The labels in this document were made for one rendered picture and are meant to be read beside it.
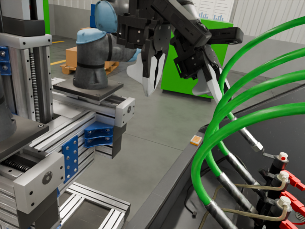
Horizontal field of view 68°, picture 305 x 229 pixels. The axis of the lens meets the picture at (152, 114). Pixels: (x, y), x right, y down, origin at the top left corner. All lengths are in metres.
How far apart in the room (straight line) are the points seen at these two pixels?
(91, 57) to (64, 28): 8.10
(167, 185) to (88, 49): 0.60
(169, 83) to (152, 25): 3.63
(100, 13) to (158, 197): 0.49
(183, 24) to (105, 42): 0.61
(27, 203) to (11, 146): 0.14
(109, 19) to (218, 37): 0.28
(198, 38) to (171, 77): 3.60
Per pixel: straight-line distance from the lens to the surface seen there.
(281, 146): 0.94
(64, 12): 9.02
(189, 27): 0.41
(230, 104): 0.39
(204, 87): 0.53
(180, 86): 4.03
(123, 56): 1.01
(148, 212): 0.58
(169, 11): 0.42
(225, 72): 0.54
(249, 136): 0.58
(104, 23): 0.64
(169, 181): 0.67
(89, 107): 1.03
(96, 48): 0.97
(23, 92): 0.87
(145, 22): 0.43
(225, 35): 0.55
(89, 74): 0.99
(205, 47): 0.56
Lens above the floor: 1.39
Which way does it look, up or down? 25 degrees down
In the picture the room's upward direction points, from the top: 8 degrees clockwise
